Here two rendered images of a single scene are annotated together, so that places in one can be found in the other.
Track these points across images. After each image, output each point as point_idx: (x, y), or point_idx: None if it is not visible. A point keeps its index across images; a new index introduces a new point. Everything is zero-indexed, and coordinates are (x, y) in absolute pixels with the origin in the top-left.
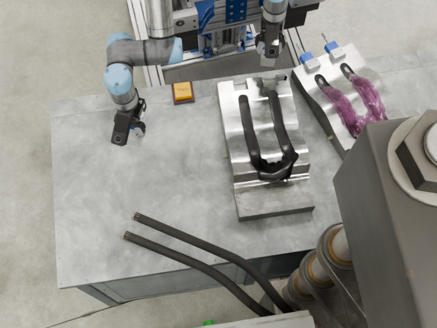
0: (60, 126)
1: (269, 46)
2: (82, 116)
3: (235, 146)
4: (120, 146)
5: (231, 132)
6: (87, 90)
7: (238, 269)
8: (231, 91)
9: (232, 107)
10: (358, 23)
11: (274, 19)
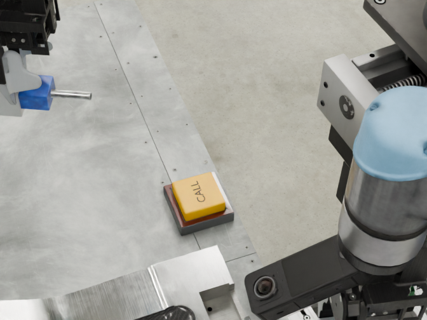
0: (75, 18)
1: (278, 272)
2: (104, 45)
3: (9, 318)
4: (38, 117)
5: (66, 308)
6: (319, 185)
7: None
8: (197, 286)
9: (147, 297)
10: None
11: (342, 225)
